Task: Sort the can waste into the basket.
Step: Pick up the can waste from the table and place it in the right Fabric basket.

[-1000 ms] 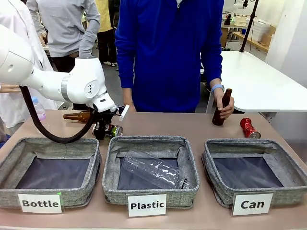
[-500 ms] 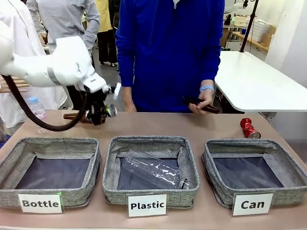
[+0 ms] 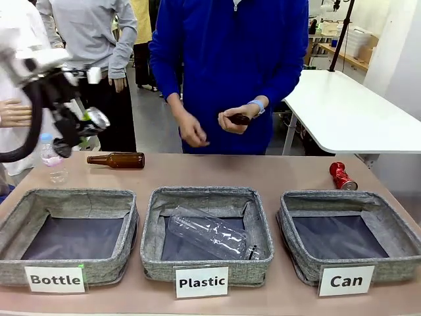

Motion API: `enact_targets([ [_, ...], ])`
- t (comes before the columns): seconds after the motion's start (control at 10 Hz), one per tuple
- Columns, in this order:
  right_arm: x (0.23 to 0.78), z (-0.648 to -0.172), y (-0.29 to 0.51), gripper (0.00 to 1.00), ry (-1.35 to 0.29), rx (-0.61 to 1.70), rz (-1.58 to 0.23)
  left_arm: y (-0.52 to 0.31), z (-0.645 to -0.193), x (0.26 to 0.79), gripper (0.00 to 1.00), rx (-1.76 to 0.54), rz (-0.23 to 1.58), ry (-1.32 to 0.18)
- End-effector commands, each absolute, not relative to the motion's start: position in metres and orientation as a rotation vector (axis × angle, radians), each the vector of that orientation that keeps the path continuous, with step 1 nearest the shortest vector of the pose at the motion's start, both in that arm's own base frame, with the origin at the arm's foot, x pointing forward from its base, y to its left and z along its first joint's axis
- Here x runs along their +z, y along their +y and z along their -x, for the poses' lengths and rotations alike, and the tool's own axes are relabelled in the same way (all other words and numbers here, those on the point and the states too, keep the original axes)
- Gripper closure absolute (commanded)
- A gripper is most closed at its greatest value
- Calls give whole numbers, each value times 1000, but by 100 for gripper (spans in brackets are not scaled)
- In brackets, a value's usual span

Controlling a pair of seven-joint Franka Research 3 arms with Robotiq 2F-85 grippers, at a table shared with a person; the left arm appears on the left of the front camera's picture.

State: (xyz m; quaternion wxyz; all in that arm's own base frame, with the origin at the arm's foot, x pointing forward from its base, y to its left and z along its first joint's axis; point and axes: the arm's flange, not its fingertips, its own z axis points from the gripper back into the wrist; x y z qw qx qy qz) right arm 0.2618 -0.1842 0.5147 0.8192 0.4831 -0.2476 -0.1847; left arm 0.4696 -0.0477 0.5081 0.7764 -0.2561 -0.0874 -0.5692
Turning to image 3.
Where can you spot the light blue wristband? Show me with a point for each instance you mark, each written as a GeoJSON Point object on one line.
{"type": "Point", "coordinates": [258, 106]}

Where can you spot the person in yellow top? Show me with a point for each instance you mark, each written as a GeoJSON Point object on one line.
{"type": "Point", "coordinates": [142, 36]}

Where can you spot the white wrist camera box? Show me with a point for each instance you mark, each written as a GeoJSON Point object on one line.
{"type": "Point", "coordinates": [94, 75]}

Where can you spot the white plastic storage box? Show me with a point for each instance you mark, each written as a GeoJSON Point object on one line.
{"type": "Point", "coordinates": [356, 37]}

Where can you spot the grey hoodie person's hand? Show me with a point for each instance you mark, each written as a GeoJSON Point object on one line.
{"type": "Point", "coordinates": [119, 84]}

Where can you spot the white Bottle sign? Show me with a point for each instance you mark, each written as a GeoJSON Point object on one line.
{"type": "Point", "coordinates": [55, 279]}

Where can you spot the small dark brown bottle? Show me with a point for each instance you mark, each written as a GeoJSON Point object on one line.
{"type": "Point", "coordinates": [239, 119]}

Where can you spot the person's left forearm blue sleeve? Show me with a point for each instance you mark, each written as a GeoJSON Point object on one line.
{"type": "Point", "coordinates": [286, 82]}

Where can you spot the clear bottle with pink label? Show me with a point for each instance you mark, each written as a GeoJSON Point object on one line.
{"type": "Point", "coordinates": [52, 161]}

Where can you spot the black tripod pole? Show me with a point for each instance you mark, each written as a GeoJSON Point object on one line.
{"type": "Point", "coordinates": [342, 33]}

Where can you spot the grey basket labelled Plastic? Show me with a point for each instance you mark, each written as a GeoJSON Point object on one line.
{"type": "Point", "coordinates": [154, 227]}

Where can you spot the wooden workbench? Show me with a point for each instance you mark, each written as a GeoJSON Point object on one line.
{"type": "Point", "coordinates": [345, 56]}

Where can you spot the white Can sign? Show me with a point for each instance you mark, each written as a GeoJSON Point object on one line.
{"type": "Point", "coordinates": [346, 280]}

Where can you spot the grey basket labelled Can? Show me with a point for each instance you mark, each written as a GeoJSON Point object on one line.
{"type": "Point", "coordinates": [391, 224]}

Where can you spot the white Plastic sign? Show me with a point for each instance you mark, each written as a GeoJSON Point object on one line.
{"type": "Point", "coordinates": [202, 282]}

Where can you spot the person in blue jacket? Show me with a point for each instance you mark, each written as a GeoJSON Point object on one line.
{"type": "Point", "coordinates": [230, 49]}

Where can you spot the cardboard box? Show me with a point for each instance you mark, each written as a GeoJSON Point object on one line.
{"type": "Point", "coordinates": [367, 51]}

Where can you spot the person in grey hoodie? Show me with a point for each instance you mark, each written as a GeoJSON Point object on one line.
{"type": "Point", "coordinates": [89, 42]}

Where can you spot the person in white shirt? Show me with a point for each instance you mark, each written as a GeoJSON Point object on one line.
{"type": "Point", "coordinates": [16, 33]}

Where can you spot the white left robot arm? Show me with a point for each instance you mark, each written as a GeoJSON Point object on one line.
{"type": "Point", "coordinates": [19, 66]}

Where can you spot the white side table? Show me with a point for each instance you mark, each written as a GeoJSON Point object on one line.
{"type": "Point", "coordinates": [342, 112]}

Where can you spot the person's left hand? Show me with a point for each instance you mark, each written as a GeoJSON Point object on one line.
{"type": "Point", "coordinates": [235, 126]}

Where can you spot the crushed red can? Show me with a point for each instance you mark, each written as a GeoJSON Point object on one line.
{"type": "Point", "coordinates": [340, 174]}

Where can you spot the brown glass beer bottle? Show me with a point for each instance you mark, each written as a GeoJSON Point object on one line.
{"type": "Point", "coordinates": [126, 160]}

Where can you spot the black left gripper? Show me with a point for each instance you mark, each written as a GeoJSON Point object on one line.
{"type": "Point", "coordinates": [65, 130]}

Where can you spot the person's right hand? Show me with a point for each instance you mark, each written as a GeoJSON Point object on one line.
{"type": "Point", "coordinates": [192, 130]}

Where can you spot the white shirt person's hand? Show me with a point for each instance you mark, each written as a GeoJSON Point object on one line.
{"type": "Point", "coordinates": [14, 113]}

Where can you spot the large clear plastic bottle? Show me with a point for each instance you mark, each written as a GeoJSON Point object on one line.
{"type": "Point", "coordinates": [210, 233]}

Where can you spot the grey basket labelled Bottle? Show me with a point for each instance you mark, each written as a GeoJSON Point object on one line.
{"type": "Point", "coordinates": [19, 263]}

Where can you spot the person's right forearm blue sleeve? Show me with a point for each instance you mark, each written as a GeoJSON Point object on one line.
{"type": "Point", "coordinates": [166, 66]}

